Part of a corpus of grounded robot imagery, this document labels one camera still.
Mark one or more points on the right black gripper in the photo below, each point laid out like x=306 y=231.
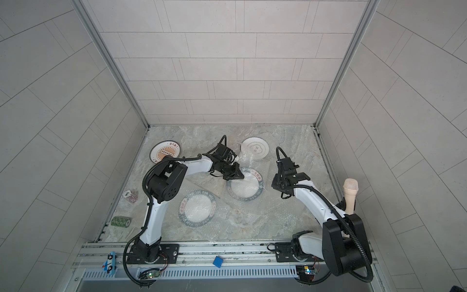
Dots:
x=274 y=183

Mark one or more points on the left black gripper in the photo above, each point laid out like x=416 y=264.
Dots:
x=234 y=174

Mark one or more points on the green rimmed plate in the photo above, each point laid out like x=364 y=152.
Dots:
x=247 y=189
x=197 y=208

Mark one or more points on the orange sunburst dinner plate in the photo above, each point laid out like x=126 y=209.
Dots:
x=163 y=149

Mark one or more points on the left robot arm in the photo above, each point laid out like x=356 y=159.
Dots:
x=162 y=184

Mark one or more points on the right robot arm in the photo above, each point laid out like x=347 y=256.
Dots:
x=343 y=244

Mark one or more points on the bubble wrap sheet near plate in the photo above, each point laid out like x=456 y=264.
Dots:
x=174 y=229

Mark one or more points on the white plate concentric rings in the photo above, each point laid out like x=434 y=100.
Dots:
x=255 y=148

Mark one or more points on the beige foam microphone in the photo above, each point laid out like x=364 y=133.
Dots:
x=350 y=189

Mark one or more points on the blue square tag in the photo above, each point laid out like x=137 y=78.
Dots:
x=218 y=261

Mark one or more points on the right circuit board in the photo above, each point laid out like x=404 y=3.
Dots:
x=306 y=273

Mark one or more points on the circuit board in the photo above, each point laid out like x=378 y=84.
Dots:
x=306 y=273
x=150 y=274

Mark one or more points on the pink patterned small object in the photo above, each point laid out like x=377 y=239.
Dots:
x=130 y=195

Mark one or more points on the green patterned roll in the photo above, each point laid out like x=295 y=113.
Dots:
x=120 y=221

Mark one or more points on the left circuit board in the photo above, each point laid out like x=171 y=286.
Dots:
x=150 y=274

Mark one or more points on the blue connector clip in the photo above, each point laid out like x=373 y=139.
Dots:
x=110 y=264

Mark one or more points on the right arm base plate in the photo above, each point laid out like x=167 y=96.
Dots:
x=285 y=253

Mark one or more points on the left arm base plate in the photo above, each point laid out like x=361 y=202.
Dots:
x=157 y=254

